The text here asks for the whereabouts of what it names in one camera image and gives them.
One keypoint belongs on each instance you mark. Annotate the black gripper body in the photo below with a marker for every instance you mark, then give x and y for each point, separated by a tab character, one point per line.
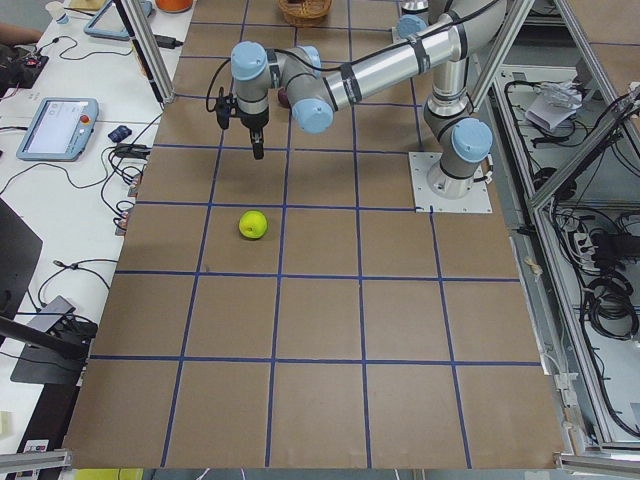
253	123

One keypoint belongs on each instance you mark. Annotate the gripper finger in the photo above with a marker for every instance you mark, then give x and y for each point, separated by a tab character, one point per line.
257	143

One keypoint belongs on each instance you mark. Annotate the green apple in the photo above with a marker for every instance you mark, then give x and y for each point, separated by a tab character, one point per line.
253	224

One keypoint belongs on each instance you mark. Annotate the dark red apple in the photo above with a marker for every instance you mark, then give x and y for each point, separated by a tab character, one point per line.
283	98

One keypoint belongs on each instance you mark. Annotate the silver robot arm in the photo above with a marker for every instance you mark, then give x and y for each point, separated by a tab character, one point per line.
417	16
459	29

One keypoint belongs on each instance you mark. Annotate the wicker basket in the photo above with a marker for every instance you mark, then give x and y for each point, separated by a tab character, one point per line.
304	13

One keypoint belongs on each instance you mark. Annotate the orange object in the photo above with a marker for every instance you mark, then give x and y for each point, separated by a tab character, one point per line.
174	6

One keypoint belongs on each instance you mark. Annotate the teach pendant tablet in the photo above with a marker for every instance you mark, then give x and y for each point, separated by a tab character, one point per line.
60	130

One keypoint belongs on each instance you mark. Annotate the paper cup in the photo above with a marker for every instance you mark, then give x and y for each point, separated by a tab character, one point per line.
57	12

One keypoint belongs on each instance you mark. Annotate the black monitor stand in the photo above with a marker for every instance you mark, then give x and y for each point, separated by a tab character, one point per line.
55	342

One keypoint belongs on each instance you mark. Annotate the white paper stack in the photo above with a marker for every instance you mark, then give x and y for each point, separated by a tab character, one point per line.
555	103

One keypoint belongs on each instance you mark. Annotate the black power strip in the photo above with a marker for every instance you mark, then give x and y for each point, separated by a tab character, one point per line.
610	247

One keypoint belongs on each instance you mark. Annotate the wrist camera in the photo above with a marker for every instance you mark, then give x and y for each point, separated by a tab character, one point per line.
225	108

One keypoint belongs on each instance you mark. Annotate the aluminium frame post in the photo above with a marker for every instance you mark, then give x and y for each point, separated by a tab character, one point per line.
145	45

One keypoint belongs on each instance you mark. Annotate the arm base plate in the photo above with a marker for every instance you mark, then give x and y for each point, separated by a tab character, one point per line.
435	192

